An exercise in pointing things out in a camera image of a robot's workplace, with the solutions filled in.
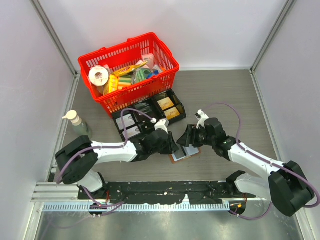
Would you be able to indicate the brown leather card holder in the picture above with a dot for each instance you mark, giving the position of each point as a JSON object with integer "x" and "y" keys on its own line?
{"x": 192, "y": 151}

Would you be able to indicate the green package in basket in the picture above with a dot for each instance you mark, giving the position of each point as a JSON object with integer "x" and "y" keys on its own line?
{"x": 140, "y": 75}

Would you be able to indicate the green soap pump bottle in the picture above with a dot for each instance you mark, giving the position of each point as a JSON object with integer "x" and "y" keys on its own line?
{"x": 79, "y": 125}

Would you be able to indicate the red plastic shopping basket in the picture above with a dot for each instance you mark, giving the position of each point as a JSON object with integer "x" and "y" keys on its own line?
{"x": 126, "y": 54}

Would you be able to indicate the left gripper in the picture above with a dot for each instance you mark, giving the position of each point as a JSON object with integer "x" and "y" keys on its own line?
{"x": 171, "y": 147}

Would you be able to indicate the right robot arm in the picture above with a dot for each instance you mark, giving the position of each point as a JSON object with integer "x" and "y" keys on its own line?
{"x": 283, "y": 184}

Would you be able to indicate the gold card upper slot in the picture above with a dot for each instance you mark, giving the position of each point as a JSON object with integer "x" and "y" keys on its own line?
{"x": 165, "y": 103}

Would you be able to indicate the yellow snack package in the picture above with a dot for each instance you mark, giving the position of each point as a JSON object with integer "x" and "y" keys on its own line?
{"x": 122, "y": 78}

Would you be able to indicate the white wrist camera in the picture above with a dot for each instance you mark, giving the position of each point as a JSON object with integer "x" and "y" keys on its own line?
{"x": 201, "y": 117}
{"x": 161, "y": 124}

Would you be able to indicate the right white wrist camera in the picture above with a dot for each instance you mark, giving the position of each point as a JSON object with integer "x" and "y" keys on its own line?
{"x": 201, "y": 117}

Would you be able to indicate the white slotted cable duct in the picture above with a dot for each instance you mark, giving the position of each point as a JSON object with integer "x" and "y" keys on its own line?
{"x": 182, "y": 207}

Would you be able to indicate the black card organizer tray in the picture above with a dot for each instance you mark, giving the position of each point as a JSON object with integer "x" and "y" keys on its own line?
{"x": 147, "y": 109}

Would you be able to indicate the white card lower slot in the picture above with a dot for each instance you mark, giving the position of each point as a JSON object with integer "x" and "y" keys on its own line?
{"x": 133, "y": 131}

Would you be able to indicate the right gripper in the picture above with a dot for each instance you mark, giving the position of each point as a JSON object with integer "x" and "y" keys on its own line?
{"x": 186, "y": 139}

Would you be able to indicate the pink box in basket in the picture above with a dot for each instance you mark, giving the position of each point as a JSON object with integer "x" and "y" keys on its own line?
{"x": 149, "y": 58}

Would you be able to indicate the white card slot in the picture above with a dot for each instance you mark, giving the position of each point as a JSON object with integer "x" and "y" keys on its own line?
{"x": 133, "y": 131}
{"x": 125, "y": 122}

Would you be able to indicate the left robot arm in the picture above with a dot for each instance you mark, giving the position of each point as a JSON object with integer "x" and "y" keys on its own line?
{"x": 77, "y": 159}

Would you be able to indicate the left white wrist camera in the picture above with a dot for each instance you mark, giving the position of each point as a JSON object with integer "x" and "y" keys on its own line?
{"x": 161, "y": 124}

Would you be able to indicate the gold card slot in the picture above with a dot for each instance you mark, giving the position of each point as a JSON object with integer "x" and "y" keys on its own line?
{"x": 165, "y": 103}
{"x": 171, "y": 113}

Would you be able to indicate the white card upper slot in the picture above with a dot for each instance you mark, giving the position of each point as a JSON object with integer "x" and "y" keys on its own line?
{"x": 125, "y": 122}

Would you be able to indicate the gold card lower slot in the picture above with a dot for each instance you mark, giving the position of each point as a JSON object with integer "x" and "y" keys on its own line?
{"x": 171, "y": 113}

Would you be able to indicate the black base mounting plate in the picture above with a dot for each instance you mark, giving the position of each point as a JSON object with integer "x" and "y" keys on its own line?
{"x": 167, "y": 192}

